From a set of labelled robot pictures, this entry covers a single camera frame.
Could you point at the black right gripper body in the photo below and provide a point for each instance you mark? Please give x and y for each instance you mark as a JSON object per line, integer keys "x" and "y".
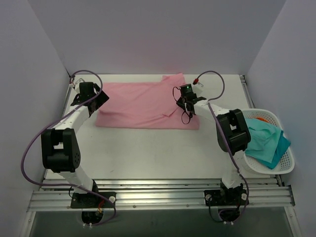
{"x": 185, "y": 101}

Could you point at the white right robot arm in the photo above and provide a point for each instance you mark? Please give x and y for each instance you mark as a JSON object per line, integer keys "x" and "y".
{"x": 232, "y": 132}

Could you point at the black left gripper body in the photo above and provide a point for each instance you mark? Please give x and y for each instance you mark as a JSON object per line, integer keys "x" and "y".
{"x": 99, "y": 99}

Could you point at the pink t shirt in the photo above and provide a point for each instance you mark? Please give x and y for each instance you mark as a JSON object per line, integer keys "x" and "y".
{"x": 145, "y": 105}

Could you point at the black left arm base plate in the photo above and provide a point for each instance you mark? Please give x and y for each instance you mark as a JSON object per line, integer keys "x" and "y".
{"x": 84, "y": 201}

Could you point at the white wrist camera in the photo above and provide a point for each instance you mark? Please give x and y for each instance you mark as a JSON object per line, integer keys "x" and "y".
{"x": 198, "y": 84}
{"x": 74, "y": 84}

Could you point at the teal t shirt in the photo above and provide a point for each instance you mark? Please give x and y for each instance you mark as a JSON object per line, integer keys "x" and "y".
{"x": 267, "y": 144}

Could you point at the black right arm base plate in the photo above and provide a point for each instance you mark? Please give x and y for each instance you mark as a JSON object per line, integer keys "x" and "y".
{"x": 220, "y": 197}

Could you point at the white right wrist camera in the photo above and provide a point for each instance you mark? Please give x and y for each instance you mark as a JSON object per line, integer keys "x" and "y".
{"x": 198, "y": 84}

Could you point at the white plastic laundry basket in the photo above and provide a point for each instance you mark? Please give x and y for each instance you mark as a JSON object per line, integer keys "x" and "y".
{"x": 286, "y": 163}

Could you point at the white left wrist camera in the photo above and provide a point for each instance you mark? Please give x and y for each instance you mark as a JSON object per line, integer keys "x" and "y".
{"x": 74, "y": 84}

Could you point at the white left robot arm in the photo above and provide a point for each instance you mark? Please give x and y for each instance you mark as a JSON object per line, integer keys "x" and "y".
{"x": 59, "y": 145}

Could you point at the aluminium front rail frame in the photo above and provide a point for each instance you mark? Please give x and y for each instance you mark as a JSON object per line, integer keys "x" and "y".
{"x": 163, "y": 194}

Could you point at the orange garment in basket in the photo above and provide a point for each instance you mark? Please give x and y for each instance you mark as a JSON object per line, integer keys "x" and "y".
{"x": 262, "y": 119}

